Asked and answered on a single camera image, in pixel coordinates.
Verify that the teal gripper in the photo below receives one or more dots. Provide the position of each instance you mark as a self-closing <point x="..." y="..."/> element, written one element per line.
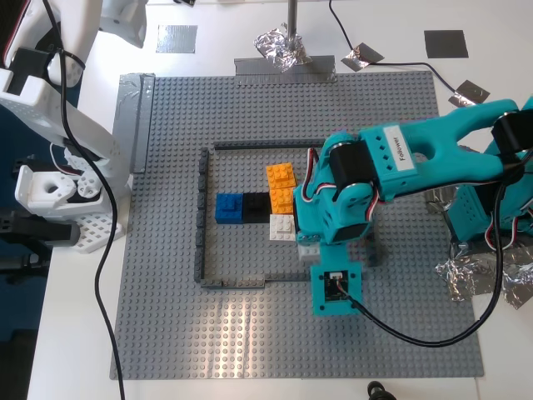
<point x="305" y="239"/>

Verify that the white lego cube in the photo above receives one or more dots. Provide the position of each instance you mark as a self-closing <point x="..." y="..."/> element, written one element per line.
<point x="309" y="253"/>
<point x="282" y="227"/>

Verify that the orange lego cube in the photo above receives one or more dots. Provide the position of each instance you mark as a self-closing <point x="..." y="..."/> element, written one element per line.
<point x="282" y="176"/>
<point x="282" y="201"/>

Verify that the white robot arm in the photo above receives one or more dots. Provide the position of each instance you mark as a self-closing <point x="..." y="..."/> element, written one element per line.
<point x="37" y="112"/>

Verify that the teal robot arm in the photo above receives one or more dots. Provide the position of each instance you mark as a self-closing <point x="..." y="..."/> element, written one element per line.
<point x="437" y="137"/>

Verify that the black lego cube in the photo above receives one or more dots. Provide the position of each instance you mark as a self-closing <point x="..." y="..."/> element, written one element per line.
<point x="256" y="207"/>

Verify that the blue lego cube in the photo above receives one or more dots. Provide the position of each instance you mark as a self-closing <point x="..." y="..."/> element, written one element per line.
<point x="229" y="208"/>

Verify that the grey lego baseplate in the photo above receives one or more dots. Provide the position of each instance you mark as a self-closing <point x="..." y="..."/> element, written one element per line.
<point x="250" y="325"/>

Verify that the crumpled foil around pole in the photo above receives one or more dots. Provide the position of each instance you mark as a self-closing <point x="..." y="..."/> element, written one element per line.
<point x="281" y="52"/>

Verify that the large crumpled foil sheet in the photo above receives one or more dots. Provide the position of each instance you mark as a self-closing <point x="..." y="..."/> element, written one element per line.
<point x="466" y="275"/>

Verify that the foil tape piece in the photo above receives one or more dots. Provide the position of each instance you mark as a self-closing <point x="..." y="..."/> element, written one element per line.
<point x="362" y="57"/>
<point x="468" y="93"/>

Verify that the dark tape square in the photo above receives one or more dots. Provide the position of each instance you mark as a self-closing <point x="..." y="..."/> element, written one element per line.
<point x="445" y="43"/>

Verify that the black table clamp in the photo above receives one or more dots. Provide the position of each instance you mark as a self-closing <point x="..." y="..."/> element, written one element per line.
<point x="46" y="231"/>

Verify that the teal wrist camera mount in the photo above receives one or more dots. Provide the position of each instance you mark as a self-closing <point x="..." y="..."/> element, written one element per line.
<point x="325" y="300"/>

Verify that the long grey duct tape strip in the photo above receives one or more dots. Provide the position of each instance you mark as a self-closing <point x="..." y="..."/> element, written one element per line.
<point x="133" y="121"/>

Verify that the short dark grey brick wall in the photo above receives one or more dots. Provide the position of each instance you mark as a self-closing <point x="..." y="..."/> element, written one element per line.
<point x="233" y="283"/>

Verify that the wide grey duct tape strip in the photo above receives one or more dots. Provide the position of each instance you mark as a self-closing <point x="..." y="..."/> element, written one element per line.
<point x="254" y="73"/>

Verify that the metal camera pole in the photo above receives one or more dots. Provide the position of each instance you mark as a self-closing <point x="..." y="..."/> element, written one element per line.
<point x="292" y="16"/>

